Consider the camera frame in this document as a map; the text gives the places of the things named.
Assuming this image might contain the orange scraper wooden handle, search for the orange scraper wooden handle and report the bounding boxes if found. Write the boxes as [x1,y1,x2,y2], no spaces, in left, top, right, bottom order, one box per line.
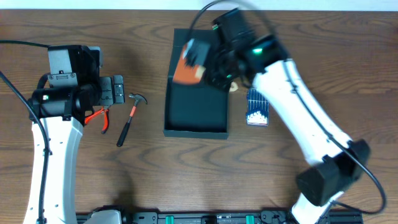
[172,43,239,93]

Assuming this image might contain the red handled pliers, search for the red handled pliers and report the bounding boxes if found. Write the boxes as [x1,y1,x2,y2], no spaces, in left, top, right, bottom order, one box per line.
[83,106,111,135]

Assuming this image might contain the dark green lidded box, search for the dark green lidded box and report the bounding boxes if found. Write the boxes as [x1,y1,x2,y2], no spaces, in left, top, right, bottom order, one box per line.
[163,29,229,139]

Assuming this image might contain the blue precision screwdriver case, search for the blue precision screwdriver case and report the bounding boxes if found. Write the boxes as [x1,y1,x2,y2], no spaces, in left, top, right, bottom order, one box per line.
[246,88,269,127]

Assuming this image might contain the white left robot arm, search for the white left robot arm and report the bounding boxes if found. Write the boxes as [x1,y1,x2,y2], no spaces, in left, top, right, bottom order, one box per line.
[24,45,125,223]

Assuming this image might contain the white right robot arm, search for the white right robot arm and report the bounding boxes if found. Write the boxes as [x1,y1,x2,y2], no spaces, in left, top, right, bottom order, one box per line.
[178,9,371,223]

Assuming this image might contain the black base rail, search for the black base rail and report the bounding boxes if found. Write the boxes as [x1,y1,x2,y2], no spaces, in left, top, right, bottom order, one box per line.
[76,210,364,224]

